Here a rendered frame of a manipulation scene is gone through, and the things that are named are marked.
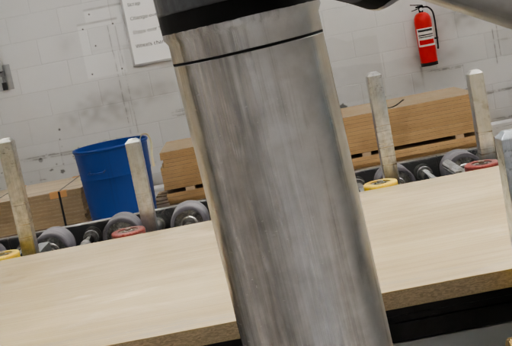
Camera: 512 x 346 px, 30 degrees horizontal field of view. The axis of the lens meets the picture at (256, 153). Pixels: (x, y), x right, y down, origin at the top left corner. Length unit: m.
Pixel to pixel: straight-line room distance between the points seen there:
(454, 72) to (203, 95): 7.91
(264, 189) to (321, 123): 0.06
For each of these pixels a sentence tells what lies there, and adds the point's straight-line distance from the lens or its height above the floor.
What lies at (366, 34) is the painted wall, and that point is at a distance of 8.41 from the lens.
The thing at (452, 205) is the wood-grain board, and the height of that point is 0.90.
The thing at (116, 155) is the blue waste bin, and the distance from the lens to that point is 6.71.
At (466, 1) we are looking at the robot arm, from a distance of 0.59.
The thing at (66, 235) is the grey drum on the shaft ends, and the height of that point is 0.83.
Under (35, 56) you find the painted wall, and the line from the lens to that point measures 8.57.
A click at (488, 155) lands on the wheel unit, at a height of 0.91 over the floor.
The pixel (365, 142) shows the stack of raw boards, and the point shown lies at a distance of 7.16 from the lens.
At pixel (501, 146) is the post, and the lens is 1.25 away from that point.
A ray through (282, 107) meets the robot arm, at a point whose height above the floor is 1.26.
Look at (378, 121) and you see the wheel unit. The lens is 2.32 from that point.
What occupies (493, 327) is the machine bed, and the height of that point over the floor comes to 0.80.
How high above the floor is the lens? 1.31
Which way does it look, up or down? 7 degrees down
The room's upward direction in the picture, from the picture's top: 11 degrees counter-clockwise
